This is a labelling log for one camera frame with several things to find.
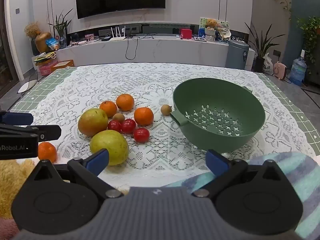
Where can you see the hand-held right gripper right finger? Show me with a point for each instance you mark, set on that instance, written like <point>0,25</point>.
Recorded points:
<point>216,161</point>

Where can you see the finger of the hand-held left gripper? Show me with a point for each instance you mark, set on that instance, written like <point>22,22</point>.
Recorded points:
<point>17,118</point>
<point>47,132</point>

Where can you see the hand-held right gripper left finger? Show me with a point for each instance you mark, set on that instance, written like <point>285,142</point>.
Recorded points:
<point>98,158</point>

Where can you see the red cherry tomato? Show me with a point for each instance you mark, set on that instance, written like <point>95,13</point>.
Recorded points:
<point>128,126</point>
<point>141,135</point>
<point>114,126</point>

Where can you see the green-red mango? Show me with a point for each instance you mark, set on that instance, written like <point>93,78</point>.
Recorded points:
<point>93,122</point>

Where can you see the small brown longan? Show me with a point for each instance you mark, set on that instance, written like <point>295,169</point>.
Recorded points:
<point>165,110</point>
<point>118,117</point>

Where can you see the green colander bowl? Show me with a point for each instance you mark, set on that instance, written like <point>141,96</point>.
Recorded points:
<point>220,100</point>

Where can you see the white round floor device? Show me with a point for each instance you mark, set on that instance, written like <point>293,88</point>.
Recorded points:
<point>26,87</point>

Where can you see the yellow plush toy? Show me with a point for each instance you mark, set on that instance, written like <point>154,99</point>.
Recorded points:
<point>10,180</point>

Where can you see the pink storage box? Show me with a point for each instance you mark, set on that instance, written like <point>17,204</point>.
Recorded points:
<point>47,68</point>

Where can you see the stack of papers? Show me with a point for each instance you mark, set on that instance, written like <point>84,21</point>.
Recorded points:
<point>45,57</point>

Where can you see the orange flat box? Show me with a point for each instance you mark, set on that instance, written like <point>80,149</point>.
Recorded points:
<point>65,63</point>

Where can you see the striped teal towel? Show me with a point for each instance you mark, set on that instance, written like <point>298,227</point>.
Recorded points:
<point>295,170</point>

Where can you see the gold vase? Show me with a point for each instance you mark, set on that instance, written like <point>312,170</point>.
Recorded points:
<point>42,42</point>

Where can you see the blue snack bag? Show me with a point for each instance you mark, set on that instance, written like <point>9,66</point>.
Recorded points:
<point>53,44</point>

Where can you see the dried flower bunch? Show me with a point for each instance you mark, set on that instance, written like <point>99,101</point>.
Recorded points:
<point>32,29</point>

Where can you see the green checked table mat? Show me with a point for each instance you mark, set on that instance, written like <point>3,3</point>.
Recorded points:
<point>287,97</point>

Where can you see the white lace tablecloth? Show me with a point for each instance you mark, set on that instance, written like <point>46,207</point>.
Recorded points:
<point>160,80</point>

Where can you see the plant in glass vase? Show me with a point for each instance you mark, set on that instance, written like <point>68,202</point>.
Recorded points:
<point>61,27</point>

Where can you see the long-leaf potted plant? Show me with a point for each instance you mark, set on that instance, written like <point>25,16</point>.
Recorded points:
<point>260,62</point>

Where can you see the white plastic bag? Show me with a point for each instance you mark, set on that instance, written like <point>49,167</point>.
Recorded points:
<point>268,66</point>

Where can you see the grey trash can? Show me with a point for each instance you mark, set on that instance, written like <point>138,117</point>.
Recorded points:
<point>237,55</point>

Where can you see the pink heater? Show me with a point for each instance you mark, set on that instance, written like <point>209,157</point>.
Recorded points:
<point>280,70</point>

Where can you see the white router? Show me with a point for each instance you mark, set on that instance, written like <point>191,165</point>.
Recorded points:
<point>117,38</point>

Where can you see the blue water bottle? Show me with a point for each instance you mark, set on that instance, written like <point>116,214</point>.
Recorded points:
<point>298,72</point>

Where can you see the white marble television cabinet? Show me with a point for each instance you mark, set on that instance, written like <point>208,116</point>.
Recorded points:
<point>155,50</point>

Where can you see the white woven basket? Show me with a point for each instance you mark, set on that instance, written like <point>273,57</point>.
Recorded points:
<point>210,35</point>

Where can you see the blue box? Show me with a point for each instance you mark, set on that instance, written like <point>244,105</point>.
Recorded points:
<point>202,32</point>

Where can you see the red box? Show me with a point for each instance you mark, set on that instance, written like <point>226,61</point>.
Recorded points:
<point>186,34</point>

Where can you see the printed picture board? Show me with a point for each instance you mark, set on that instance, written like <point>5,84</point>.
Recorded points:
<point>222,27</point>

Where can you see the brown teddy bear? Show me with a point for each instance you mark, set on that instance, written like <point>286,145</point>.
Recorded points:
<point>211,23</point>

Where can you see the leafy pothos plant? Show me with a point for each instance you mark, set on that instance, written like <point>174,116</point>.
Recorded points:
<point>310,30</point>

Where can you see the pink photo frame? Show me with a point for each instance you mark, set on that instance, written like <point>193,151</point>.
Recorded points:
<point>89,37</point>

